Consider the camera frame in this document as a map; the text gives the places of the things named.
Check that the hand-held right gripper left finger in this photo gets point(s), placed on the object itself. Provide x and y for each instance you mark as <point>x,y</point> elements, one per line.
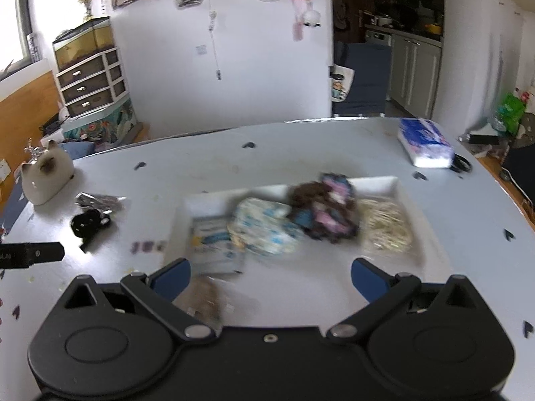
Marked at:
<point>173,279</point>

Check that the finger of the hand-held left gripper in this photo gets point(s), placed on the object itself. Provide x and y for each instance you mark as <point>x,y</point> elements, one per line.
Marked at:
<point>41,252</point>

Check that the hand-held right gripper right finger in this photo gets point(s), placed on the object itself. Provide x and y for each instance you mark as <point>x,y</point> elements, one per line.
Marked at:
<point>368,280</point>

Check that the white printed packet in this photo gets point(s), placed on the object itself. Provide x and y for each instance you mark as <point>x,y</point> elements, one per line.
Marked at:
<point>213,246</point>

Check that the shallow white tray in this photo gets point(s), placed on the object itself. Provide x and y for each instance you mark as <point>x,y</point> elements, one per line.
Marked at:
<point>271,288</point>

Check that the white blue floral scrunchie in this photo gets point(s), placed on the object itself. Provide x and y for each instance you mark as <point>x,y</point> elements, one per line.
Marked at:
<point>263,227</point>

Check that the black hair clip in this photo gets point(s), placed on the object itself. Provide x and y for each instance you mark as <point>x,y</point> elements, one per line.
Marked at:
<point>81,223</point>

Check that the white cat figurine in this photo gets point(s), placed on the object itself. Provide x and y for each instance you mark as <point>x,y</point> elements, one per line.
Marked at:
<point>46,179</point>

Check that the clear packet dark contents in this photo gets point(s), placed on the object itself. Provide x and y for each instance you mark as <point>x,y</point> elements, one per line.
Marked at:
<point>100,202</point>

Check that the dark floral scrunchie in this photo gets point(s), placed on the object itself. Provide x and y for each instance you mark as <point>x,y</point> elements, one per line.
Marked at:
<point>317,213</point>

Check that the silver metal ornament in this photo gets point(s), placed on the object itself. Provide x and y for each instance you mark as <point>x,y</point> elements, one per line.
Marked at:
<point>32,150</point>

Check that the blue pillow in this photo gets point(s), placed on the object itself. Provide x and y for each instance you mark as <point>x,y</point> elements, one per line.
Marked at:
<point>79,150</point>

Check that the small black device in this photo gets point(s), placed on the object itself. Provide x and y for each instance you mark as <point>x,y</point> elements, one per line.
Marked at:
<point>52,124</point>

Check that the black scissors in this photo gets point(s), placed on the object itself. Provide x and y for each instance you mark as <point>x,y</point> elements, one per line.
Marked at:
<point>455,163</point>

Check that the teal floral cloth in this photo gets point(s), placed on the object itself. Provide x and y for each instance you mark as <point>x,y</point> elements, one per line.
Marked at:
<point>113,123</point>

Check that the blue tissue pack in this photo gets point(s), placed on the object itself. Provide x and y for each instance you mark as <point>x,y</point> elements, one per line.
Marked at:
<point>422,142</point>

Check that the orange wooden panel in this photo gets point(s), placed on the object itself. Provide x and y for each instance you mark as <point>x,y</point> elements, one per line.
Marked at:
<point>25,104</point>

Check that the beige television cabinet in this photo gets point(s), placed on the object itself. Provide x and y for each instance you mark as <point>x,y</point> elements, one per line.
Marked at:
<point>491,167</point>

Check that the plastic drawer cabinet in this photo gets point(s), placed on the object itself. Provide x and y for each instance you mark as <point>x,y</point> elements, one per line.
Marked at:
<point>83,87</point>

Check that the black television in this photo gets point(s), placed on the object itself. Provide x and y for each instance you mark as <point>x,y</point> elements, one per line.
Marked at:
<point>522,163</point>

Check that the white printed tote bag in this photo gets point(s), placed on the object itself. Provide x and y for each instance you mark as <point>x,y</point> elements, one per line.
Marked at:
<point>342,85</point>

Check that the dark blue sofa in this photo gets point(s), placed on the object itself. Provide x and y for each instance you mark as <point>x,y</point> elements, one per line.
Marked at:
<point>370,79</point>

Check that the clear plastic bottle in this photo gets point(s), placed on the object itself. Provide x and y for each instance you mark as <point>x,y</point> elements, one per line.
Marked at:
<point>498,122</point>

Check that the glass fish tank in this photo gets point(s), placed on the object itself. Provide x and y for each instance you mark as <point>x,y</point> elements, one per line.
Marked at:
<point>79,48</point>

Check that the grey kitchen cabinets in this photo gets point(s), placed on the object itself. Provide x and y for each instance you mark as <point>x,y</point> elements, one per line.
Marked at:
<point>413,75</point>

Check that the green plastic bag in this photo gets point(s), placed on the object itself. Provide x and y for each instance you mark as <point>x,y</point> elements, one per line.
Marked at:
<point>513,110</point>

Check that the window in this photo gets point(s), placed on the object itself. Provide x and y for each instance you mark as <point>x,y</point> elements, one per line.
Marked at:
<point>12,21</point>

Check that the washing machine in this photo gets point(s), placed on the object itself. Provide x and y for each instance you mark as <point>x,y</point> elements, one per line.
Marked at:
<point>378,37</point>

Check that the yellow pot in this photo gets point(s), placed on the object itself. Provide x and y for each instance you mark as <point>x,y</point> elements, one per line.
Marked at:
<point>434,28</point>

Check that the white plush toy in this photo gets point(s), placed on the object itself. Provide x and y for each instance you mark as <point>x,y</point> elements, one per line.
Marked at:
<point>311,17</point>

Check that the white wall socket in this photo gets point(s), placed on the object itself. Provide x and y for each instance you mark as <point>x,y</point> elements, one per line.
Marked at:
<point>201,50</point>

